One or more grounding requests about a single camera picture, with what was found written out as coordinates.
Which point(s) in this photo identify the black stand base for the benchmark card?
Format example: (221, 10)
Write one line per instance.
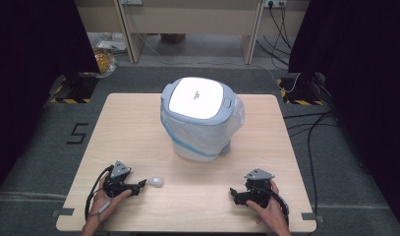
(302, 87)
(81, 87)

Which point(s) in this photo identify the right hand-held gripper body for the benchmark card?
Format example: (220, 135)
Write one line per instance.
(258, 188)

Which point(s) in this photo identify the clear bag with yellow contents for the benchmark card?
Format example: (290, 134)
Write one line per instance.
(104, 62)

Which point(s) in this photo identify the yellow black hazard tape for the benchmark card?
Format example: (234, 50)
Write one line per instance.
(302, 102)
(69, 100)

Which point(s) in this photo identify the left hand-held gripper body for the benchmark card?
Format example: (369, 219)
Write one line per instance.
(117, 180)

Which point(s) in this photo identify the white wall socket with plugs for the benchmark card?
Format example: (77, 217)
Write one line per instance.
(274, 2)

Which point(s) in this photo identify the beige office desk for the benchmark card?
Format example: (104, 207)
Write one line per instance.
(194, 19)

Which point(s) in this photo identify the person's right hand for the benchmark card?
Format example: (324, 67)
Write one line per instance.
(269, 213)

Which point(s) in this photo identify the black curtain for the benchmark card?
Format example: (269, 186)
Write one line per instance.
(368, 82)
(27, 82)

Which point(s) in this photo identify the white bin with grey lid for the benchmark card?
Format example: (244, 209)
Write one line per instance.
(196, 98)

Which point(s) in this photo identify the white papers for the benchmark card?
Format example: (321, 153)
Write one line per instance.
(110, 45)

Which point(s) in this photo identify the white paper ball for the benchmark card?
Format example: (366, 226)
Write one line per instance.
(156, 182)

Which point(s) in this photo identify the person's left hand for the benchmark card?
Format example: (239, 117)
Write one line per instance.
(104, 205)

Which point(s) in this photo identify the translucent plastic bin liner bag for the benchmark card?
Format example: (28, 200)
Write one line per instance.
(204, 134)

